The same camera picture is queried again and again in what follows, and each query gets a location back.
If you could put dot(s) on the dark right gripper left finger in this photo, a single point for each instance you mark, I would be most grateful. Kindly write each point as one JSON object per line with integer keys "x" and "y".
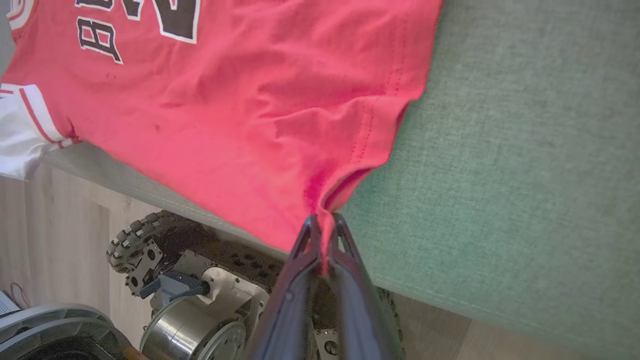
{"x": 290, "y": 310}

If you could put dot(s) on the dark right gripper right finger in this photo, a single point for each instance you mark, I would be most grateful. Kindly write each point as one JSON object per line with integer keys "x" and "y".
{"x": 360, "y": 310}

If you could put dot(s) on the red jersey shirt white sleeves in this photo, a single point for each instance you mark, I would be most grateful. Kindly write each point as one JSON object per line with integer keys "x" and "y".
{"x": 250, "y": 100}

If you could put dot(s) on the metal robot wheeled base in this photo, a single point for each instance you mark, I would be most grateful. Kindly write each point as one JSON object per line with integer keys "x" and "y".
{"x": 200, "y": 325}

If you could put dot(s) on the black omni wheel with rollers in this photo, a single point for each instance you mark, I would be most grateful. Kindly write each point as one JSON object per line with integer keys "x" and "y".
{"x": 130, "y": 245}

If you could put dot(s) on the grey sofa seat cushion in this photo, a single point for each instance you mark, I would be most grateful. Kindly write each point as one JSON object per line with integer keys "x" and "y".
{"x": 525, "y": 150}

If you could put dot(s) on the grey round robot torso column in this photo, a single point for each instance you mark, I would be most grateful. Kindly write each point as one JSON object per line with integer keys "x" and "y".
{"x": 50, "y": 320}

